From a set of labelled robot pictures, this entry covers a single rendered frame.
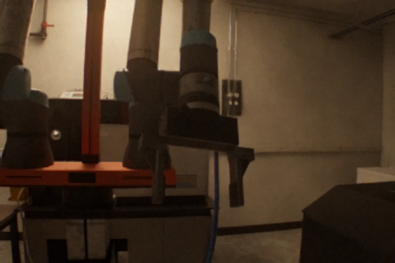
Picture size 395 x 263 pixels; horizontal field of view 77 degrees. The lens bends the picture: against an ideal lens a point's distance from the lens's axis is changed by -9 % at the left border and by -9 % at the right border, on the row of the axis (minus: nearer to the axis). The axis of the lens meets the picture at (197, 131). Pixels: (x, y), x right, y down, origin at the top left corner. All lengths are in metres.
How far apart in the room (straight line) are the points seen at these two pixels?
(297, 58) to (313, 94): 0.50
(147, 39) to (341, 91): 3.40
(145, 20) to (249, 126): 2.60
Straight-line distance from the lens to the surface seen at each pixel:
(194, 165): 1.85
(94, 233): 0.86
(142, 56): 0.63
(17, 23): 0.75
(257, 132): 3.22
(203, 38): 0.54
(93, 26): 0.95
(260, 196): 3.35
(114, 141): 1.81
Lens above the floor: 1.29
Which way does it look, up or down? 2 degrees down
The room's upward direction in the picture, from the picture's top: 1 degrees clockwise
